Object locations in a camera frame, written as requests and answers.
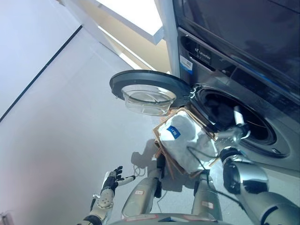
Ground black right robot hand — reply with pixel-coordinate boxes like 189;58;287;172
216;105;251;147

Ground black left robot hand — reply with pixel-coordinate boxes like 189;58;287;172
100;165;136;194

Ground black garment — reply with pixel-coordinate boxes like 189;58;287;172
205;99;238;128

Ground dark grey washing machine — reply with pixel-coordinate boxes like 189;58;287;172
176;26;300;172

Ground woven wicker laundry basket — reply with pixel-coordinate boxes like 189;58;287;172
152;106;221;180

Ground round washing machine door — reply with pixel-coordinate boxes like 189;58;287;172
108;69;194;117

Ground white garment with blue patch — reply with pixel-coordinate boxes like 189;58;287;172
159;113;222;174

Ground silver right robot leg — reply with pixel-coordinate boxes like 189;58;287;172
190;170;224;221

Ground blue barcode sticker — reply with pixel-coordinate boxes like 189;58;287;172
180;54;195;75

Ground white vertical side panel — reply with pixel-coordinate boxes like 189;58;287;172
153;0;182;79

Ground dark grey dryer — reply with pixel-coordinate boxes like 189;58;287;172
172;0;300;92

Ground white counter cabinet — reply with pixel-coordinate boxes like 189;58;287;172
59;0;173;74

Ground thin black cable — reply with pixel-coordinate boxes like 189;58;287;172
187;146;267;213

